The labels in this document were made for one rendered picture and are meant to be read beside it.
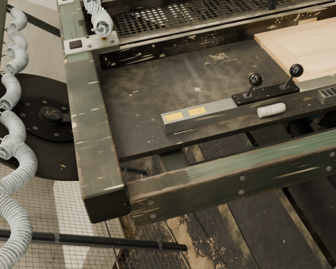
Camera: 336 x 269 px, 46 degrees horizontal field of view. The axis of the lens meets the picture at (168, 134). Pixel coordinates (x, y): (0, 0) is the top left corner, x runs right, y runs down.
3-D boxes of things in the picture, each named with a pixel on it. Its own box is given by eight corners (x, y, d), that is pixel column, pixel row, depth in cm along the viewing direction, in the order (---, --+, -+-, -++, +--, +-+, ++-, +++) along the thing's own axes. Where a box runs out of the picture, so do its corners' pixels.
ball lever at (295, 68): (290, 93, 120) (308, 71, 108) (279, 96, 120) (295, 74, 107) (286, 82, 122) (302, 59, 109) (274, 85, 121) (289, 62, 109)
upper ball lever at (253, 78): (254, 102, 119) (266, 81, 106) (242, 105, 118) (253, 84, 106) (249, 91, 120) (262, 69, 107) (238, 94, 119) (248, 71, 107)
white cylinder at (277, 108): (261, 119, 117) (285, 113, 118) (261, 111, 115) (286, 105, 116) (256, 113, 119) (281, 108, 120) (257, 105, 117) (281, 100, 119)
